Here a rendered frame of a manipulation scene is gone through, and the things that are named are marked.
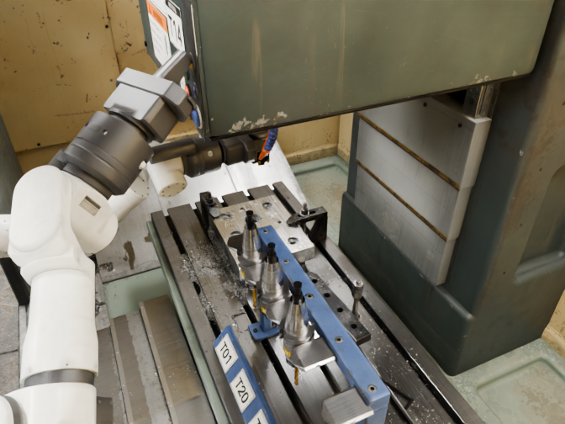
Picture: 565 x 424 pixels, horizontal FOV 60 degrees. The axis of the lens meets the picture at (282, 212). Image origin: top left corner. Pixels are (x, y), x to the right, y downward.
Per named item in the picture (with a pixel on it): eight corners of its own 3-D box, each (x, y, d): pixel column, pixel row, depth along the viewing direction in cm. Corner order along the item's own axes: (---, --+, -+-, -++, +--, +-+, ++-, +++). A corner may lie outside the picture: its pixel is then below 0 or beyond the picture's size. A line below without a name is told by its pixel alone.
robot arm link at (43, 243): (60, 155, 56) (55, 259, 49) (105, 193, 64) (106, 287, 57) (11, 172, 57) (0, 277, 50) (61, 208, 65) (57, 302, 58)
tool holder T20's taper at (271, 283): (288, 287, 93) (288, 261, 90) (269, 297, 91) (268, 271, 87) (275, 274, 96) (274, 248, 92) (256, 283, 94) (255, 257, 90)
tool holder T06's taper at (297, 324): (314, 330, 85) (315, 303, 81) (292, 340, 83) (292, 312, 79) (302, 313, 88) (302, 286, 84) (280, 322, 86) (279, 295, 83)
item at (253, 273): (250, 288, 96) (250, 284, 95) (240, 271, 100) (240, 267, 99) (282, 278, 98) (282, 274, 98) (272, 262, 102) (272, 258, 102)
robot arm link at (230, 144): (256, 133, 106) (206, 146, 101) (257, 172, 111) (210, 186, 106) (230, 113, 114) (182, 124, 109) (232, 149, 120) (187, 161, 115)
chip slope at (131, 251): (109, 316, 168) (91, 259, 153) (87, 212, 217) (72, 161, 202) (335, 246, 197) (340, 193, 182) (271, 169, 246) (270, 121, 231)
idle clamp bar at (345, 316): (352, 358, 120) (355, 341, 116) (298, 292, 138) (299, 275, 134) (369, 350, 121) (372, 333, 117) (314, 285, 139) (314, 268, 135)
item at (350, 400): (331, 434, 71) (331, 431, 71) (314, 404, 75) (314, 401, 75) (372, 416, 74) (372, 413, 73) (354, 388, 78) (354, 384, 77)
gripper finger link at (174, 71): (191, 63, 68) (166, 97, 67) (180, 46, 66) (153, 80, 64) (198, 66, 68) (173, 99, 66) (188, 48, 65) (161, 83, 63)
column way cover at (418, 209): (434, 290, 138) (475, 123, 108) (348, 203, 173) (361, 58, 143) (448, 285, 139) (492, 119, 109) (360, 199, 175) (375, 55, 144)
